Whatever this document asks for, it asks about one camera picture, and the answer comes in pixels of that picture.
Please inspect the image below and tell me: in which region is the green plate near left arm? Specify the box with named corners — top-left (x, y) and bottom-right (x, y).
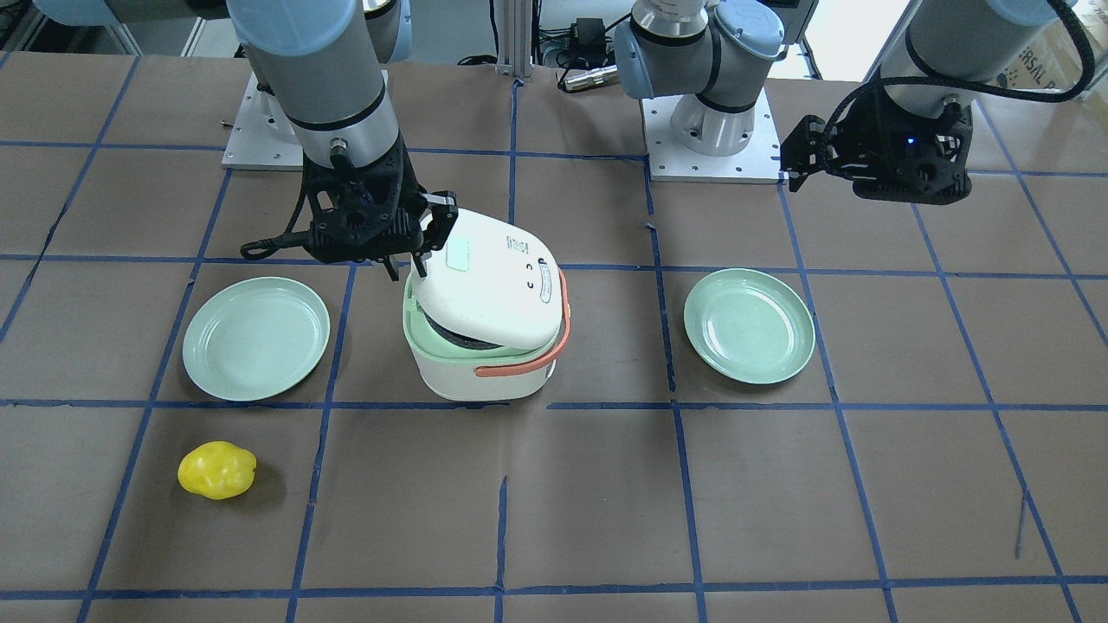
top-left (683, 268), bottom-right (815, 385)

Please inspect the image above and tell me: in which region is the black power adapter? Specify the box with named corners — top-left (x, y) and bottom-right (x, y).
top-left (570, 17), bottom-right (606, 51)

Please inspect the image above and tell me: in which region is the yellow bell pepper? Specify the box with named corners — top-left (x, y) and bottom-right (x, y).
top-left (177, 440), bottom-right (258, 500)

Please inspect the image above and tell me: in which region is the green plate near right arm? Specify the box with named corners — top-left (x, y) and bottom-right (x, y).
top-left (182, 277), bottom-right (330, 402)

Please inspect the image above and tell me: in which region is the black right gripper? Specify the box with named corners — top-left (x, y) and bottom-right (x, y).
top-left (302, 137), bottom-right (459, 280)

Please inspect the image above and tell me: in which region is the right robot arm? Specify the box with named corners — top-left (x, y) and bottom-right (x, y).
top-left (38, 1), bottom-right (458, 280)

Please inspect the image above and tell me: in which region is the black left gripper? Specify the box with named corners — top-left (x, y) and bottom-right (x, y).
top-left (780, 86), bottom-right (974, 205)

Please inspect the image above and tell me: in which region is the aluminium frame post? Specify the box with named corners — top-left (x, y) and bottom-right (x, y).
top-left (493, 1), bottom-right (538, 82)

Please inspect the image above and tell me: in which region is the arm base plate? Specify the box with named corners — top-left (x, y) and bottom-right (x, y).
top-left (222, 74), bottom-right (302, 172)
top-left (640, 90), bottom-right (781, 184)

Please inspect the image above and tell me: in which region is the white rice cooker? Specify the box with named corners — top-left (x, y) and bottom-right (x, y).
top-left (401, 210), bottom-right (571, 402)

